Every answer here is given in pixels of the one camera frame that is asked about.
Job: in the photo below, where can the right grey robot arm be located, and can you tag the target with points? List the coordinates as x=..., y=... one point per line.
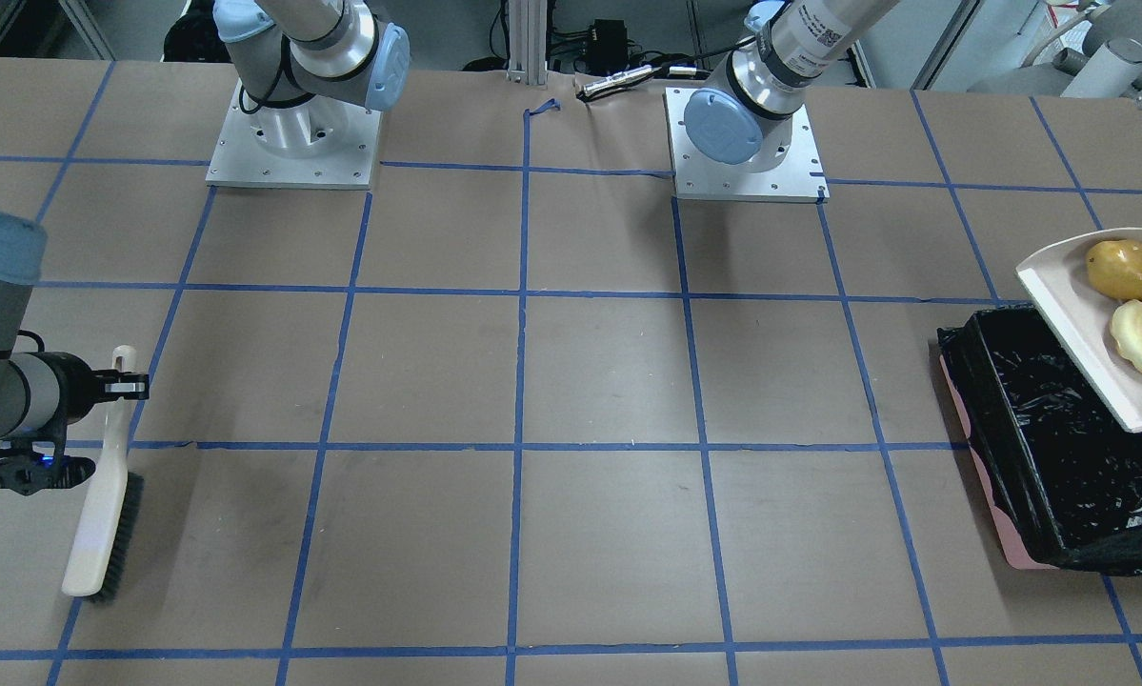
x=315, y=78

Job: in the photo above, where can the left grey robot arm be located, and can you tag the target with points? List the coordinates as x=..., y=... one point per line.
x=761, y=84

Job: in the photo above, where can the pink bin with black liner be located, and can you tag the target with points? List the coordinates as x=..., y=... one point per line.
x=1062, y=479

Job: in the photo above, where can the beige plastic dustpan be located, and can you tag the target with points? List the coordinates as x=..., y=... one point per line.
x=1055, y=280

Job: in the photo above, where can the yellow-brown toy potato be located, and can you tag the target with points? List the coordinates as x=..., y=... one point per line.
x=1114, y=268

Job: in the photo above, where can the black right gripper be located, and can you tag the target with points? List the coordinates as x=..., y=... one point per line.
x=74, y=387

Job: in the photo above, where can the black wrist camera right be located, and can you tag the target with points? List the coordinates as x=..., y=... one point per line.
x=26, y=471

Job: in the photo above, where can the aluminium frame post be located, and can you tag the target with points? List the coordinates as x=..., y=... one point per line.
x=527, y=42

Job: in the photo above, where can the pale melon slice toy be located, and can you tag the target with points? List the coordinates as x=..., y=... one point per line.
x=1126, y=331

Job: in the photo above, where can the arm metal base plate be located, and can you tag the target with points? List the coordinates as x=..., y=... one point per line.
x=320, y=145
x=721, y=151

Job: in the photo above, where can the white hand brush black bristles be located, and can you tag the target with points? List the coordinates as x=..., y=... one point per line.
x=101, y=544

